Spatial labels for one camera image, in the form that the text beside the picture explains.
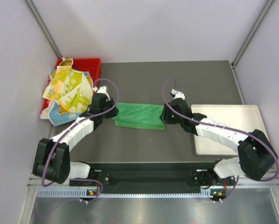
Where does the yellow green patterned towel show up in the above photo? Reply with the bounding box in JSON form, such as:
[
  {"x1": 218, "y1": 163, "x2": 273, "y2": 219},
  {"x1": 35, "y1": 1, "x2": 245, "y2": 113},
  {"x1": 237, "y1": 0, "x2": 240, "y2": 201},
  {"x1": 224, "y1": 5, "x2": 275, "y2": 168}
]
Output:
[{"x1": 42, "y1": 58, "x2": 93, "y2": 113}]

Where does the green microfiber towel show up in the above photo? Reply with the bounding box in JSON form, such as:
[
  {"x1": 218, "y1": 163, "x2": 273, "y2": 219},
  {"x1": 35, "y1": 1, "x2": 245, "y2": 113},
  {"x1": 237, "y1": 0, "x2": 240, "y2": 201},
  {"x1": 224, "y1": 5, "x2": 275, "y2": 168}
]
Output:
[{"x1": 113, "y1": 103, "x2": 166, "y2": 130}]

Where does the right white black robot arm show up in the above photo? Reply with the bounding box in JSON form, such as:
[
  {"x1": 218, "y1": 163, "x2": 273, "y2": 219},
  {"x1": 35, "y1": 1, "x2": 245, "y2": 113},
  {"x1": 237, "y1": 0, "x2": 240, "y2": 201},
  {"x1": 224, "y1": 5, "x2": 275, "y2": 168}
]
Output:
[{"x1": 160, "y1": 98, "x2": 279, "y2": 185}]

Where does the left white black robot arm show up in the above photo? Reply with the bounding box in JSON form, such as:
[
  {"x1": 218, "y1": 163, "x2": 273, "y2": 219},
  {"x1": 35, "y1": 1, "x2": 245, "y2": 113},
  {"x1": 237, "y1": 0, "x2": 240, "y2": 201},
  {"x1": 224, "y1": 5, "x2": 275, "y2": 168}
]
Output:
[{"x1": 32, "y1": 93, "x2": 119, "y2": 187}]

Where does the red plastic bin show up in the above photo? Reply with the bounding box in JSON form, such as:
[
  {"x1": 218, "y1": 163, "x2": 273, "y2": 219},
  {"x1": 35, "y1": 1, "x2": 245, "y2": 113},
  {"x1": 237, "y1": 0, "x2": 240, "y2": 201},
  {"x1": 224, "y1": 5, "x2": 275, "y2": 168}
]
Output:
[{"x1": 42, "y1": 58, "x2": 101, "y2": 112}]

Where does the blue patterned towel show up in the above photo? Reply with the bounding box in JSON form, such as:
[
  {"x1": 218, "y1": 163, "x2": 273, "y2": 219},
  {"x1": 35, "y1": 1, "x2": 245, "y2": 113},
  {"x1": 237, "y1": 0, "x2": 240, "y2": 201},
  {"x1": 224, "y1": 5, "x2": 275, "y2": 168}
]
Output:
[{"x1": 41, "y1": 69, "x2": 81, "y2": 126}]

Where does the white square tray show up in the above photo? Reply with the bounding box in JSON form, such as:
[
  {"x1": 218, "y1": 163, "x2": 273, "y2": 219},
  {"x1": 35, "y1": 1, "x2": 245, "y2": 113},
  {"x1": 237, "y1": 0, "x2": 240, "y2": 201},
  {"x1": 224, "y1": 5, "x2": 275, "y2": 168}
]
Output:
[{"x1": 191, "y1": 105, "x2": 267, "y2": 157}]

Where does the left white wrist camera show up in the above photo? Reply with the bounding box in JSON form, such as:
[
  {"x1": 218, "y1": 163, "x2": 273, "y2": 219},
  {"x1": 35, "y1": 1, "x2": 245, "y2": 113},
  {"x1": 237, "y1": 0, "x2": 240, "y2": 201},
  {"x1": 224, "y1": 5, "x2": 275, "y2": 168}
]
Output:
[{"x1": 92, "y1": 85, "x2": 110, "y2": 98}]

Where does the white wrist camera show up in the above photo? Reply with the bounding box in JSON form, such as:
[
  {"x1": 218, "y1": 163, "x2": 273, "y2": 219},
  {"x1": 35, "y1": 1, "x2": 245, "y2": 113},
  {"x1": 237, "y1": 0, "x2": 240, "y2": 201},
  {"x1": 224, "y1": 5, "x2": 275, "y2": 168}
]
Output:
[
  {"x1": 171, "y1": 89, "x2": 185, "y2": 100},
  {"x1": 92, "y1": 85, "x2": 110, "y2": 98}
]

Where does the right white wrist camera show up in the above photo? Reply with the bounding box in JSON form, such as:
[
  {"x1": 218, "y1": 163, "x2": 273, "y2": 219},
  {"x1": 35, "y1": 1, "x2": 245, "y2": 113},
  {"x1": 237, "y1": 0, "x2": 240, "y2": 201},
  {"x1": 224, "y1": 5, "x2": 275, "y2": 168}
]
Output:
[{"x1": 171, "y1": 89, "x2": 185, "y2": 100}]

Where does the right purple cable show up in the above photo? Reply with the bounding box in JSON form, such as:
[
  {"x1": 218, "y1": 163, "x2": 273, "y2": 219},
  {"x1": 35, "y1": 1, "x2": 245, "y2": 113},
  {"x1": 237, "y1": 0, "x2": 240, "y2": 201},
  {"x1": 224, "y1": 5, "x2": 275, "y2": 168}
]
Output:
[{"x1": 162, "y1": 78, "x2": 279, "y2": 203}]

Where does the purple cable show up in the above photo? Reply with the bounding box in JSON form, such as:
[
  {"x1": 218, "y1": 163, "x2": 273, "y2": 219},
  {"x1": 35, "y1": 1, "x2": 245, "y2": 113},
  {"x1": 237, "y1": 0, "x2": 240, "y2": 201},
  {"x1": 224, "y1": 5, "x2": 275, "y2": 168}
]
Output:
[
  {"x1": 162, "y1": 78, "x2": 279, "y2": 203},
  {"x1": 41, "y1": 78, "x2": 119, "y2": 206}
]

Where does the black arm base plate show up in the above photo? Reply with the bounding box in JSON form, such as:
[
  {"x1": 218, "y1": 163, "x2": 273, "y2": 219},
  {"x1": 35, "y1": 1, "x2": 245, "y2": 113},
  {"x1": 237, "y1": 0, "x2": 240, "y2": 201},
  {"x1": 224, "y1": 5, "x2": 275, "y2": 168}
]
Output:
[{"x1": 69, "y1": 161, "x2": 236, "y2": 190}]

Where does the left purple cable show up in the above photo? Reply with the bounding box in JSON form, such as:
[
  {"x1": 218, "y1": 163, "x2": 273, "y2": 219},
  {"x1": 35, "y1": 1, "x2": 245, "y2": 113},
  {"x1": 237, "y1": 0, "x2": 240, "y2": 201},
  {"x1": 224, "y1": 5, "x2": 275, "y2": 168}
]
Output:
[{"x1": 41, "y1": 78, "x2": 119, "y2": 206}]

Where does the grey slotted cable duct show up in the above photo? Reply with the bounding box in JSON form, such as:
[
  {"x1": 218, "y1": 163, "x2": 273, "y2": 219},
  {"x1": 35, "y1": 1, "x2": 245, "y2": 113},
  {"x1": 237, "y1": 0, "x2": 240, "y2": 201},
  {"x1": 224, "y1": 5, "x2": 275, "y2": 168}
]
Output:
[{"x1": 37, "y1": 188, "x2": 223, "y2": 198}]

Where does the aluminium frame rail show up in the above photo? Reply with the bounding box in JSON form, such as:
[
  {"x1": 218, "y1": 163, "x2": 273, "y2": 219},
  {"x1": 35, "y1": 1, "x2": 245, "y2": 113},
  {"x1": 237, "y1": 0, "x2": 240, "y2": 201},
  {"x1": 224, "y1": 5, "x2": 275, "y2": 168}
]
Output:
[{"x1": 28, "y1": 176, "x2": 279, "y2": 188}]

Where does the left aluminium corner post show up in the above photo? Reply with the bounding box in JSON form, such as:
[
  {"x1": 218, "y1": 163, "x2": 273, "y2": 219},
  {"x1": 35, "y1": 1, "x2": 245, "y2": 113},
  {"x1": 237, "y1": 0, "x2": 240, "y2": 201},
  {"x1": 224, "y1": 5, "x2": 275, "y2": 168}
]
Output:
[{"x1": 23, "y1": 0, "x2": 62, "y2": 59}]

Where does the aluminium corner post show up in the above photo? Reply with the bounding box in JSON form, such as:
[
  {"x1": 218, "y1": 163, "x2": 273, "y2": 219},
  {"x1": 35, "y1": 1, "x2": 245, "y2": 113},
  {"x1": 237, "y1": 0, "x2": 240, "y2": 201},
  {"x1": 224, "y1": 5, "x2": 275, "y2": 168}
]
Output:
[
  {"x1": 231, "y1": 0, "x2": 275, "y2": 69},
  {"x1": 23, "y1": 0, "x2": 62, "y2": 59}
]

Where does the right aluminium corner post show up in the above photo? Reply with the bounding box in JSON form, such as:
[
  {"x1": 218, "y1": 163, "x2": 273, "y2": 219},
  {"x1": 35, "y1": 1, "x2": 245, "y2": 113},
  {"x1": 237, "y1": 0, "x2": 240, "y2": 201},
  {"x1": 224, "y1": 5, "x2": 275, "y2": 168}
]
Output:
[{"x1": 231, "y1": 0, "x2": 275, "y2": 69}]

